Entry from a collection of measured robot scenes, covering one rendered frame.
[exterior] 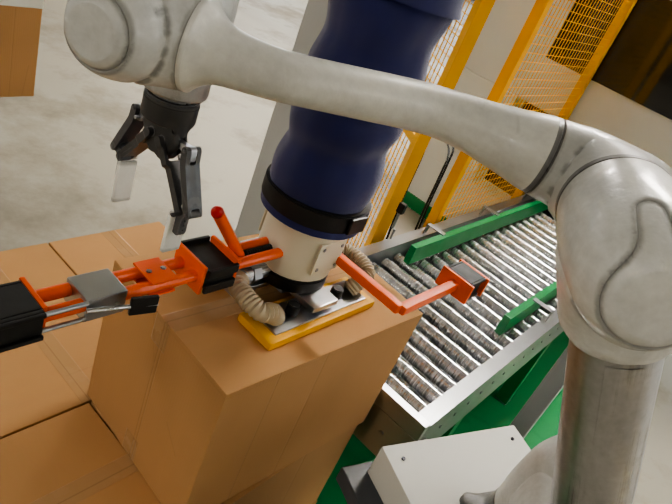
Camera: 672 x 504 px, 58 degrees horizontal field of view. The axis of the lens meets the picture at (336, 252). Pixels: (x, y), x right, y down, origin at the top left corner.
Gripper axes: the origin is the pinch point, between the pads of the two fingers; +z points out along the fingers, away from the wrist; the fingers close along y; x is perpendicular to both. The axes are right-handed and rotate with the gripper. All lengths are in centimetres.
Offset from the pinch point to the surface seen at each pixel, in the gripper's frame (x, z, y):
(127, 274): -1.0, 13.1, 2.5
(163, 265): -7.4, 12.4, 1.9
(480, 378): -116, 62, -32
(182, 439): -10.6, 45.7, -11.7
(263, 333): -25.2, 24.9, -10.2
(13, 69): -54, 48, 160
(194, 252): -14.6, 12.1, 3.0
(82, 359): -17, 67, 32
